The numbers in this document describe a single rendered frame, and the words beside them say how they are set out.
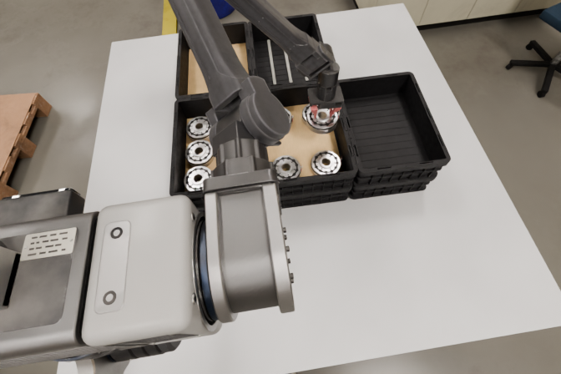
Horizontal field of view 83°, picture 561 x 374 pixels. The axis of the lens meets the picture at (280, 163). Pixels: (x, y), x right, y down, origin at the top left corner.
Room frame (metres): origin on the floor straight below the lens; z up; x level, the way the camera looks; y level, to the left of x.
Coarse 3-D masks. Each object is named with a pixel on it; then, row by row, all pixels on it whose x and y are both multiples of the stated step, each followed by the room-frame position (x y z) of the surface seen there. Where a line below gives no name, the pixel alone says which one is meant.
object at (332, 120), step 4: (308, 112) 0.66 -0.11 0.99; (308, 116) 0.64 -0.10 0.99; (312, 116) 0.64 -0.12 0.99; (332, 116) 0.63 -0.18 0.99; (336, 116) 0.63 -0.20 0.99; (308, 120) 0.62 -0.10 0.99; (312, 120) 0.62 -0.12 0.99; (316, 120) 0.62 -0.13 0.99; (328, 120) 0.61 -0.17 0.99; (332, 120) 0.62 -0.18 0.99; (336, 120) 0.61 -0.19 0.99; (312, 124) 0.60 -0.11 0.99; (316, 124) 0.60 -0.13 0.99; (320, 124) 0.60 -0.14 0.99; (324, 124) 0.60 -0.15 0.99; (328, 124) 0.60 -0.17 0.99; (332, 124) 0.60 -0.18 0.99; (320, 128) 0.59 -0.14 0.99; (324, 128) 0.59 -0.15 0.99; (328, 128) 0.59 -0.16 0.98
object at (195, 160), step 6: (192, 144) 0.65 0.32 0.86; (198, 144) 0.65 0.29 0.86; (204, 144) 0.65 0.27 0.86; (186, 150) 0.63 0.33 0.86; (210, 150) 0.62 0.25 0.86; (186, 156) 0.60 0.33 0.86; (192, 156) 0.60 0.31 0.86; (204, 156) 0.60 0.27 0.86; (210, 156) 0.60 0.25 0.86; (192, 162) 0.58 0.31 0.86; (198, 162) 0.58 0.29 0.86; (204, 162) 0.57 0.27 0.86
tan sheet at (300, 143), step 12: (288, 108) 0.81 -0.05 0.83; (300, 108) 0.80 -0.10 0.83; (300, 120) 0.74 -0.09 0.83; (300, 132) 0.69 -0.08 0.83; (312, 132) 0.68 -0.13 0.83; (288, 144) 0.64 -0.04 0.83; (300, 144) 0.63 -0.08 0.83; (312, 144) 0.63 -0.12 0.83; (324, 144) 0.62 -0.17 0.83; (336, 144) 0.62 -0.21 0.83; (276, 156) 0.59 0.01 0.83; (300, 156) 0.58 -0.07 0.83; (312, 156) 0.58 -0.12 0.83
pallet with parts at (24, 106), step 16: (0, 96) 1.69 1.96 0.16; (16, 96) 1.67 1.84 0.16; (32, 96) 1.66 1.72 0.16; (0, 112) 1.54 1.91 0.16; (16, 112) 1.53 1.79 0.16; (32, 112) 1.54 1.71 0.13; (48, 112) 1.63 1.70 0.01; (0, 128) 1.40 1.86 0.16; (16, 128) 1.39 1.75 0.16; (0, 144) 1.26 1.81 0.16; (16, 144) 1.25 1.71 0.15; (32, 144) 1.32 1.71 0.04; (0, 160) 1.13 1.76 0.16; (0, 176) 1.02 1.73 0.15; (0, 192) 0.93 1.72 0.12; (16, 192) 0.97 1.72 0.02
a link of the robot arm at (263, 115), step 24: (168, 0) 0.48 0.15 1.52; (192, 0) 0.46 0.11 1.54; (192, 24) 0.43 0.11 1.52; (216, 24) 0.44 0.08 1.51; (192, 48) 0.40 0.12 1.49; (216, 48) 0.38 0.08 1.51; (216, 72) 0.35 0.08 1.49; (240, 72) 0.36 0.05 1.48; (216, 96) 0.33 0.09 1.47; (240, 96) 0.31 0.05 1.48; (264, 96) 0.31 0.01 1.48; (216, 120) 0.31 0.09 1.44; (264, 120) 0.26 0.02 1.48; (288, 120) 0.29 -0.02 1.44
